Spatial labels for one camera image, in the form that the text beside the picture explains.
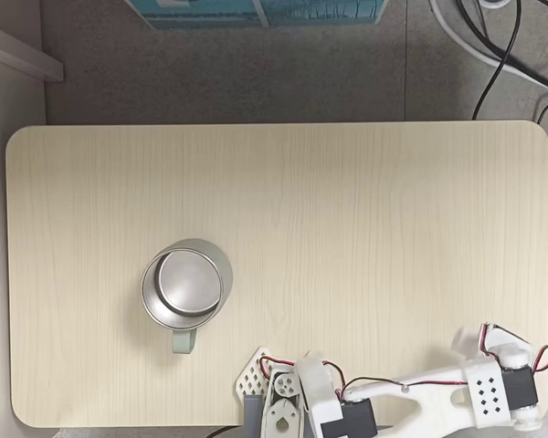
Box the steel cup with grey sleeve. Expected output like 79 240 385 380
139 238 236 357

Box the grey table clamp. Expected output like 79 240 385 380
243 394 265 438

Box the teal printed box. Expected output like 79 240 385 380
122 0 390 30

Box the white shelf board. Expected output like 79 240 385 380
0 19 66 84

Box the black usb cable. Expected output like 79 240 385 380
208 424 246 438

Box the thick white cable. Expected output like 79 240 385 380
427 0 548 95

